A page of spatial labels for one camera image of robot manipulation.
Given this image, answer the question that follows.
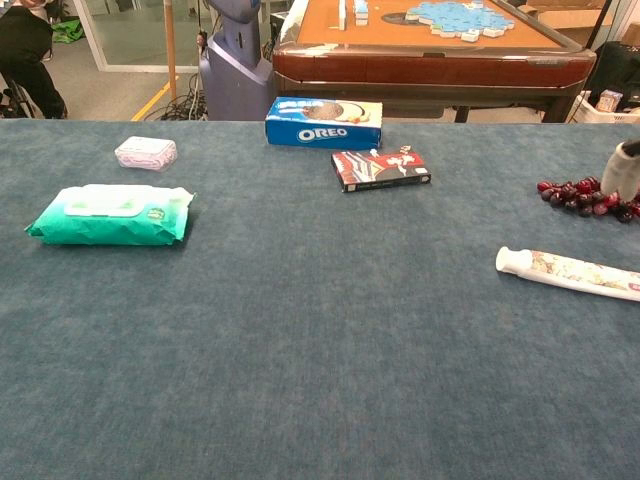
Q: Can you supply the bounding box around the green wet wipes pack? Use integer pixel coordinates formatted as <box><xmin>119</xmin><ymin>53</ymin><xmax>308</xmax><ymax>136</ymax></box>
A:
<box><xmin>24</xmin><ymin>183</ymin><xmax>197</xmax><ymax>247</ymax></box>

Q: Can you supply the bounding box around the brown mahjong table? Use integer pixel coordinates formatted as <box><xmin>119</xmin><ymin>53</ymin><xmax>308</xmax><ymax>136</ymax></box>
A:
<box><xmin>272</xmin><ymin>0</ymin><xmax>599</xmax><ymax>124</ymax></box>

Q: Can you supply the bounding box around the wooden pole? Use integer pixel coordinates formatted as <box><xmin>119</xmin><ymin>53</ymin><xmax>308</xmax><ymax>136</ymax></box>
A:
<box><xmin>163</xmin><ymin>0</ymin><xmax>179</xmax><ymax>103</ymax></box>

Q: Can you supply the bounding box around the blue mahjong tile pile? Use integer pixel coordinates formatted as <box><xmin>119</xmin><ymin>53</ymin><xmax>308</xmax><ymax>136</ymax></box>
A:
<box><xmin>404</xmin><ymin>0</ymin><xmax>517</xmax><ymax>44</ymax></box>

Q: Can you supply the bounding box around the green bag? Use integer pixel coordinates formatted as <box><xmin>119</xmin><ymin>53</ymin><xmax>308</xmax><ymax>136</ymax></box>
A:
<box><xmin>51</xmin><ymin>18</ymin><xmax>86</xmax><ymax>46</ymax></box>

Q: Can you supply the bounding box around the red black snack box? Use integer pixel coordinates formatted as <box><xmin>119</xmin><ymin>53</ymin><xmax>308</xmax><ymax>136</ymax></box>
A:
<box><xmin>330</xmin><ymin>144</ymin><xmax>433</xmax><ymax>194</ymax></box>

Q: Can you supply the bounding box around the blue Oreo cookie box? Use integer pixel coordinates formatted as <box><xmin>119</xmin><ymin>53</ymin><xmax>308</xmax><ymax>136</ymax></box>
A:
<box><xmin>264</xmin><ymin>96</ymin><xmax>384</xmax><ymax>151</ymax></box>

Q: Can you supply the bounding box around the person in black clothes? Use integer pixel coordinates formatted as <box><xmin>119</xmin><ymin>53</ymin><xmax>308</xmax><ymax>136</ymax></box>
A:
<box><xmin>0</xmin><ymin>0</ymin><xmax>69</xmax><ymax>120</ymax></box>

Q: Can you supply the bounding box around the cardboard box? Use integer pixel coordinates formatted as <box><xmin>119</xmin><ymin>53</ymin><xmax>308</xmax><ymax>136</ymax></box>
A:
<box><xmin>518</xmin><ymin>0</ymin><xmax>622</xmax><ymax>47</ymax></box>

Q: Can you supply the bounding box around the red grape bunch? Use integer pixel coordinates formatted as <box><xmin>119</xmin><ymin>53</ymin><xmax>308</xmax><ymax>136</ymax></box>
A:
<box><xmin>536</xmin><ymin>175</ymin><xmax>640</xmax><ymax>225</ymax></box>

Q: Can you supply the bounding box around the small clear plastic box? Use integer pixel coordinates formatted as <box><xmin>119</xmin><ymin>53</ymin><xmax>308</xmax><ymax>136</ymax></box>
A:
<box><xmin>114</xmin><ymin>135</ymin><xmax>179</xmax><ymax>173</ymax></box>

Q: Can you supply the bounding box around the blue table carpet mat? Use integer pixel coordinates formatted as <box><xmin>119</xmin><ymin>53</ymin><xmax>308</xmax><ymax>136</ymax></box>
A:
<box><xmin>0</xmin><ymin>118</ymin><xmax>640</xmax><ymax>480</ymax></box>

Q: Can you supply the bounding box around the black floor cable bundle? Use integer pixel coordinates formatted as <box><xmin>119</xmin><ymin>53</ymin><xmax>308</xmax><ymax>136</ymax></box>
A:
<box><xmin>158</xmin><ymin>73</ymin><xmax>209</xmax><ymax>122</ymax></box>

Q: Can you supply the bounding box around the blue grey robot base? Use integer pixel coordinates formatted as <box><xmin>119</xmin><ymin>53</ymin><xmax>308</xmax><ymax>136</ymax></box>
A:
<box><xmin>198</xmin><ymin>0</ymin><xmax>276</xmax><ymax>122</ymax></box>

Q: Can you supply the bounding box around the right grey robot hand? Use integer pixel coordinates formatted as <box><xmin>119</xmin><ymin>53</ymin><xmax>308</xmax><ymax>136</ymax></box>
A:
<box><xmin>599</xmin><ymin>139</ymin><xmax>640</xmax><ymax>203</ymax></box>

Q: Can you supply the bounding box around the white plastic basket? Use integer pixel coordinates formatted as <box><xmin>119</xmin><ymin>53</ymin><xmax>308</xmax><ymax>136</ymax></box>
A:
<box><xmin>569</xmin><ymin>89</ymin><xmax>640</xmax><ymax>125</ymax></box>

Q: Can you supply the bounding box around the small item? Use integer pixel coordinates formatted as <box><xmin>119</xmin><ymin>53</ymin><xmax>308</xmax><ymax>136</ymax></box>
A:
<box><xmin>495</xmin><ymin>245</ymin><xmax>640</xmax><ymax>303</ymax></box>

